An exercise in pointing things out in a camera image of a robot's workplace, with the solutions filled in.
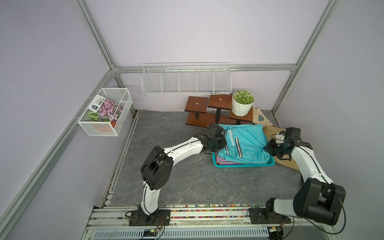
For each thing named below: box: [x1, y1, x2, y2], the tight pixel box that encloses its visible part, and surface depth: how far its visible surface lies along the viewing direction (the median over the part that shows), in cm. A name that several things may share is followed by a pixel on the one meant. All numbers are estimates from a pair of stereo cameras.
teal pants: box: [216, 124, 271, 164], surface depth 88 cm
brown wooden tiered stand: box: [184, 94, 254, 128], surface depth 104 cm
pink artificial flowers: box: [98, 99, 124, 122], surface depth 76 cm
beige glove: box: [252, 107, 275, 128], surface depth 117 cm
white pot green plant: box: [231, 89, 255, 117], surface depth 90 cm
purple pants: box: [216, 155, 244, 165], surface depth 86 cm
